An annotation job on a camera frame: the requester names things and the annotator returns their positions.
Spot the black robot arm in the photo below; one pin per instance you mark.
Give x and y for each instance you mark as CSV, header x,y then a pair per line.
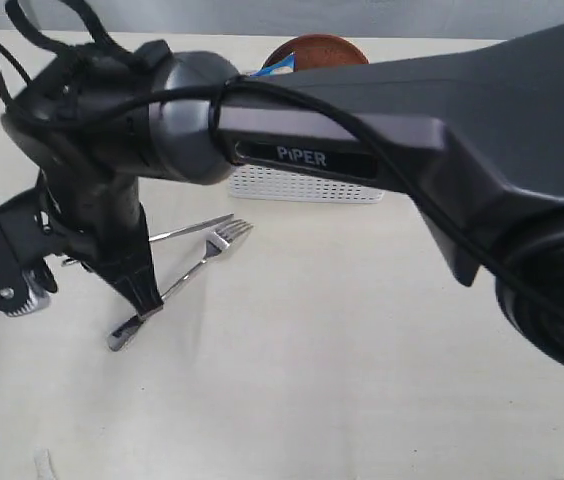
x,y
475,139

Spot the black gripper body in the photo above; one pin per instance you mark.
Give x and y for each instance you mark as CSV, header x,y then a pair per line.
x,y
90,174

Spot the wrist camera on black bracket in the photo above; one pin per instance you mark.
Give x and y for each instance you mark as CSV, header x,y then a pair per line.
x,y
30,231

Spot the tape piece on table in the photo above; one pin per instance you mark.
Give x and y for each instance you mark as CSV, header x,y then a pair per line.
x,y
43,465

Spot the white perforated plastic basket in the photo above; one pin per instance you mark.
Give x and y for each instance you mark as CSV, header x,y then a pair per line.
x,y
259,183

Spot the blue chips bag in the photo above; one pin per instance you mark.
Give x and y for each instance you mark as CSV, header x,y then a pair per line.
x,y
284,66

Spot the silver fork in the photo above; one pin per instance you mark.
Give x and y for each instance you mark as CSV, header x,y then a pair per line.
x,y
218,243

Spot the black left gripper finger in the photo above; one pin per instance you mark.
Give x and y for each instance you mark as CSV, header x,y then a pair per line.
x,y
131,274

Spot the silver table knife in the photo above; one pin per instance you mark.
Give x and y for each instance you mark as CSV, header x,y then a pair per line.
x,y
190,229

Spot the brown round plate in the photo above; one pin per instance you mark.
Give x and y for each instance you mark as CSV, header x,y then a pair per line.
x,y
312,51

